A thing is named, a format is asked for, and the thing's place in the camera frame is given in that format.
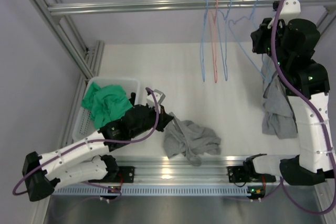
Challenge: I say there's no left aluminium frame strut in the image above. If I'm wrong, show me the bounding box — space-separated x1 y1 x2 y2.
29 0 105 80

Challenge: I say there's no white plastic basket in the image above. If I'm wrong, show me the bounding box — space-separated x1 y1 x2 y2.
72 77 141 142

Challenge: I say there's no light blue wire hanger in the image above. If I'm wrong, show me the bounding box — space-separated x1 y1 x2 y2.
199 0 208 82

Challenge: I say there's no right aluminium frame strut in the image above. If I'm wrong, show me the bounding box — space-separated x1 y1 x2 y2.
301 3 335 35

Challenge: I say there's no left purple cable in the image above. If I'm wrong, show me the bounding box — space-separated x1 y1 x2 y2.
12 87 161 201

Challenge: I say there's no aluminium frame strut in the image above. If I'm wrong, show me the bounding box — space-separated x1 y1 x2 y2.
301 3 335 35
29 0 105 80

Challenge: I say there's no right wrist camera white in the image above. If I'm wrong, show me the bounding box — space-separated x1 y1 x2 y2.
278 0 301 25

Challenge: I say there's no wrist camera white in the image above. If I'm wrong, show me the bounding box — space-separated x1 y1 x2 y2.
278 0 301 25
146 89 166 107

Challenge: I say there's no pink wire hanger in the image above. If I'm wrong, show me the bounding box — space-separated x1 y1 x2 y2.
208 0 218 83

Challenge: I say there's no green tank top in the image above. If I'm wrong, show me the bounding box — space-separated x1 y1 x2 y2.
81 82 133 130

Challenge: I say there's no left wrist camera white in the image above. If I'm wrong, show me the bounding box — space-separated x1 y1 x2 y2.
146 89 166 107

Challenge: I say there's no black tank top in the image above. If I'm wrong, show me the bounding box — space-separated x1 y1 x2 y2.
129 92 137 106

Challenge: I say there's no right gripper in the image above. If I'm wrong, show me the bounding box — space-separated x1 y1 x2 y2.
250 17 290 70

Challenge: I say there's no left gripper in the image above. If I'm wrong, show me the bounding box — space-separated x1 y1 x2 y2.
130 103 173 138

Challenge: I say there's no aluminium hanging rail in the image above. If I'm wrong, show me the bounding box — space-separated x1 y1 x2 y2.
47 0 336 16

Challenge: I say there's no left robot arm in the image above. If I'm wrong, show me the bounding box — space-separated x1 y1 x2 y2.
22 105 173 202

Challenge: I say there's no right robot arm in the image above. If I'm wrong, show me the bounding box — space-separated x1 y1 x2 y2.
244 18 335 186

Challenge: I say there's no grey tank top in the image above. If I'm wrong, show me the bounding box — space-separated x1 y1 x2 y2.
261 58 299 140
163 112 222 167

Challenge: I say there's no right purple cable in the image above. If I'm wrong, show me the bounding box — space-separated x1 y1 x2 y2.
264 0 336 216

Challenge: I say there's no purple cable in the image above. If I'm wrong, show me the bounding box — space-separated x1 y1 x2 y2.
12 87 161 201
264 0 336 216

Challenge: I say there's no grey slotted cable duct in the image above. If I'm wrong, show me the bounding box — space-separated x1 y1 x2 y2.
53 185 265 197

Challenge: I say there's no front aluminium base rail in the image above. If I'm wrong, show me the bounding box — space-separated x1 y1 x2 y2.
41 155 316 184

